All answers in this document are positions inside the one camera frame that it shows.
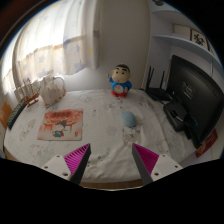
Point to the red paper packet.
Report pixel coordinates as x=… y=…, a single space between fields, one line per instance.
x=206 y=143

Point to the light blue computer mouse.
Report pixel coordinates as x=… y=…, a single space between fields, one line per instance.
x=128 y=119

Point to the black router with antennas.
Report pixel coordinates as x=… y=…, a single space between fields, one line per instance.
x=156 y=93

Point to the black monitor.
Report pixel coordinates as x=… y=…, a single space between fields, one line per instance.
x=196 y=96

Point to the black box device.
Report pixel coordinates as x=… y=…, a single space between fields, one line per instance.
x=175 y=115

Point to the white star print curtain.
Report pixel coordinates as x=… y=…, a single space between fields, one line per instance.
x=53 y=40

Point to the wooden model sailing ship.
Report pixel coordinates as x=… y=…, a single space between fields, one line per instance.
x=30 y=93

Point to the cartoon boy clock figurine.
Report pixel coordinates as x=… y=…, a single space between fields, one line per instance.
x=120 y=81

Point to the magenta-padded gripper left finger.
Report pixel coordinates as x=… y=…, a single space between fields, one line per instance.
x=77 y=159

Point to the white wall shelf unit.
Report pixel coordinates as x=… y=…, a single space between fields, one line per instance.
x=186 y=36

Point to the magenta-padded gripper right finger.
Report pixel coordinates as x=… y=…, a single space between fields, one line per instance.
x=146 y=159

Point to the white printed tablecloth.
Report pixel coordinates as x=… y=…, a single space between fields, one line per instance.
x=103 y=133

